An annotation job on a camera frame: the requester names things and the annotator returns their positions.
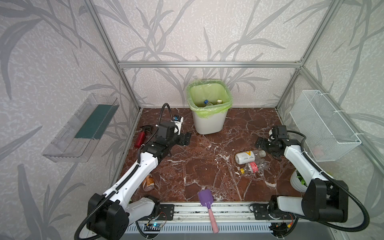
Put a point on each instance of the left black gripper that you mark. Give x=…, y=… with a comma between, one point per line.
x=182, y=139

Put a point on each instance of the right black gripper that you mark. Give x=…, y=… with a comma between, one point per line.
x=263, y=144

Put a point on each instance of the pink label yellow cap bottle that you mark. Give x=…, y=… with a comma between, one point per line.
x=254, y=167

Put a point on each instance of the white yellow label bottle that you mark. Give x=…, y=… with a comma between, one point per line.
x=249, y=156

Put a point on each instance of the blue cap water bottle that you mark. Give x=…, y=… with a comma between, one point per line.
x=208, y=103

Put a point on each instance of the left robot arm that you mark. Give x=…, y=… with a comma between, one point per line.
x=110, y=214

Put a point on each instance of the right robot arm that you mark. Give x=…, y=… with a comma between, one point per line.
x=325, y=201

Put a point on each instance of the white trash bin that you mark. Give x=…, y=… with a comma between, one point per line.
x=210, y=125

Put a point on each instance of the green bin liner bag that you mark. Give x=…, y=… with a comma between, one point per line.
x=212, y=90

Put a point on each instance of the red spray bottle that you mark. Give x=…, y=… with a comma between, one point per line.
x=145, y=130

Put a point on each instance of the brown coffee bottle lying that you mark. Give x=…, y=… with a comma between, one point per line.
x=148, y=184

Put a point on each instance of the artificial flower pot plant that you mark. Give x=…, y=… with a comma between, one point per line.
x=298, y=182

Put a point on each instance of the purple pink silicone spatula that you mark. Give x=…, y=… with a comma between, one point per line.
x=206, y=200

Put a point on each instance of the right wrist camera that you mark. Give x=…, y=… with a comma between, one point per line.
x=278, y=133

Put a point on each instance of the white wire mesh basket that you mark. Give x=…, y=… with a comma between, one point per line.
x=329, y=136

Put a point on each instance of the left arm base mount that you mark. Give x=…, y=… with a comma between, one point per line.
x=161, y=212

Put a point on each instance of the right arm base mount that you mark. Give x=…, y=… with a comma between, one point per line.
x=261, y=211

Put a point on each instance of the aluminium front rail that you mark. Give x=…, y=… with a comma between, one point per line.
x=194, y=212

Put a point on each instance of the clear acrylic wall shelf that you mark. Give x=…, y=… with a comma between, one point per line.
x=80, y=136

